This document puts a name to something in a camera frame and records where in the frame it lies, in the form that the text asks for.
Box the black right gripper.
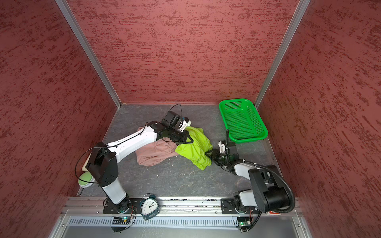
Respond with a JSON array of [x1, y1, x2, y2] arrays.
[[204, 148, 230, 166]]

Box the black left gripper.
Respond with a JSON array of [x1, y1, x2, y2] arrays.
[[167, 126, 193, 144]]

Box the lime green shorts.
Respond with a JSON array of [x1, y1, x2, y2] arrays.
[[175, 127, 213, 170]]

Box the pink shorts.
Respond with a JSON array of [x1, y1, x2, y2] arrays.
[[135, 138, 179, 167]]

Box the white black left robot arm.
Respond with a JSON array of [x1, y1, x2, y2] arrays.
[[84, 118, 193, 214]]

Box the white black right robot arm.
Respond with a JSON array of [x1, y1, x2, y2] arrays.
[[205, 149, 296, 213]]

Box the green plastic basket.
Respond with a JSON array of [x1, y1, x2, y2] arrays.
[[219, 99, 268, 144]]

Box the right controller board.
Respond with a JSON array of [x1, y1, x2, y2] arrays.
[[236, 217, 252, 233]]

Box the controller board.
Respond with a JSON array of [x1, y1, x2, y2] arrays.
[[236, 217, 252, 233], [111, 217, 131, 233]]

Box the teal alarm clock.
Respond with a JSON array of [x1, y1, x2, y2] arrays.
[[140, 193, 160, 221]]

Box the left controller board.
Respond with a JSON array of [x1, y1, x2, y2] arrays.
[[111, 217, 131, 233]]

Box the beige calculator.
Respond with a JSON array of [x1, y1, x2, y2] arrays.
[[81, 154, 91, 172]]

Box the green push button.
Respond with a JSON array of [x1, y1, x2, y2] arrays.
[[78, 172, 97, 188]]

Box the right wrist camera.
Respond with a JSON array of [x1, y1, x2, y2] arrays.
[[218, 140, 237, 154]]

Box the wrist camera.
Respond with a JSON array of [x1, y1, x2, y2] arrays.
[[161, 111, 191, 132], [218, 140, 237, 154]]

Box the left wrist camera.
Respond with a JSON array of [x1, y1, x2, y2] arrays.
[[161, 111, 191, 132]]

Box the black corrugated cable conduit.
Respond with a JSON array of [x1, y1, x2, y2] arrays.
[[224, 129, 296, 214]]

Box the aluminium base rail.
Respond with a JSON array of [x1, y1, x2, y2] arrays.
[[59, 196, 301, 218]]

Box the left aluminium corner post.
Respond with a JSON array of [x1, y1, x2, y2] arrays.
[[55, 0, 122, 109]]

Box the aluminium corner post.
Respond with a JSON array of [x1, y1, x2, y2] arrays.
[[55, 0, 122, 109], [254, 0, 311, 108]]

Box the right aluminium corner post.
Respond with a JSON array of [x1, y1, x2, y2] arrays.
[[254, 0, 311, 108]]

